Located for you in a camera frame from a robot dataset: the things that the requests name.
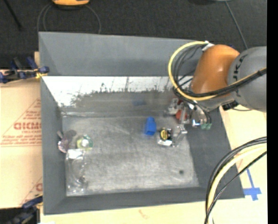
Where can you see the black cylinder on white bracket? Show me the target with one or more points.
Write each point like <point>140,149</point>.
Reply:
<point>230,105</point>

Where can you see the purple clear plastic packet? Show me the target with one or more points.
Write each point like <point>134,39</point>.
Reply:
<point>64,142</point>

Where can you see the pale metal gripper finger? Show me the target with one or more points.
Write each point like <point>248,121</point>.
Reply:
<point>181,132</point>

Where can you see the green and yellow round toy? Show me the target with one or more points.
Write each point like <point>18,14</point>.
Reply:
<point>85,143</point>

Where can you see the clear plastic bottle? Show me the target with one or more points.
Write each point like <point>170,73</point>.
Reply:
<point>74,171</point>

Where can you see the brown cardboard board red print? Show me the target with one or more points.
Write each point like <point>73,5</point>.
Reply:
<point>17,115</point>

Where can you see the yellow and black round packet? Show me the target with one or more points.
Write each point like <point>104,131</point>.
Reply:
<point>165,134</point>

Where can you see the grey metal bin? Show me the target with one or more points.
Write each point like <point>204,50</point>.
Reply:
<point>129,162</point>

